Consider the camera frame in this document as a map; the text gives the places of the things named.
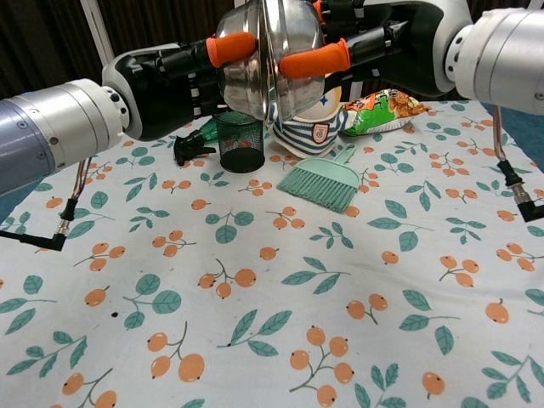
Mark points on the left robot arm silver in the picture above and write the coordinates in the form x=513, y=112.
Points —
x=55, y=127

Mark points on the fruit and leaf print tablecloth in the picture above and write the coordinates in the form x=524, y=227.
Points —
x=272, y=297

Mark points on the green spray bottle black nozzle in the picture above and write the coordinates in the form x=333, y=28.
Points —
x=191, y=146

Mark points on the steel bowl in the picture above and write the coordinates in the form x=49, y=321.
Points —
x=242, y=85
x=297, y=25

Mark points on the teal mini brush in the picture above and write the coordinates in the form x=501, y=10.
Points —
x=327, y=178

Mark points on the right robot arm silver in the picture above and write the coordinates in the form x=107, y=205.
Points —
x=506, y=55

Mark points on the green orange snack bag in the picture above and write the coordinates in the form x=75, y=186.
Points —
x=378, y=112

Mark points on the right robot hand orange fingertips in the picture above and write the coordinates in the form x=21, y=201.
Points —
x=382, y=38

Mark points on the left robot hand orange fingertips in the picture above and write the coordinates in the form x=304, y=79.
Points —
x=170, y=85

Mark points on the black mesh pen holder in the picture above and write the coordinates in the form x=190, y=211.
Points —
x=242, y=144

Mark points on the white frame post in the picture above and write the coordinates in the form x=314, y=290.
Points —
x=98, y=30

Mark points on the yellow plush toy striped shirt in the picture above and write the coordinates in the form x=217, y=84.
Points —
x=308, y=132

